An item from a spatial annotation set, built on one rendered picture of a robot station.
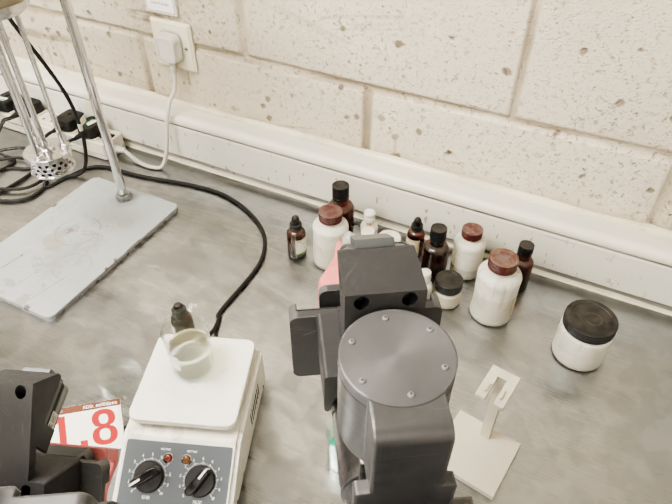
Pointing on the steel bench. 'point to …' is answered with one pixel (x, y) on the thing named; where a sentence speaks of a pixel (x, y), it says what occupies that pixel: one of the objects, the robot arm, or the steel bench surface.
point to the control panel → (174, 471)
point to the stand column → (95, 100)
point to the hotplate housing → (238, 436)
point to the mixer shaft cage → (52, 156)
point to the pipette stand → (485, 438)
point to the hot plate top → (194, 399)
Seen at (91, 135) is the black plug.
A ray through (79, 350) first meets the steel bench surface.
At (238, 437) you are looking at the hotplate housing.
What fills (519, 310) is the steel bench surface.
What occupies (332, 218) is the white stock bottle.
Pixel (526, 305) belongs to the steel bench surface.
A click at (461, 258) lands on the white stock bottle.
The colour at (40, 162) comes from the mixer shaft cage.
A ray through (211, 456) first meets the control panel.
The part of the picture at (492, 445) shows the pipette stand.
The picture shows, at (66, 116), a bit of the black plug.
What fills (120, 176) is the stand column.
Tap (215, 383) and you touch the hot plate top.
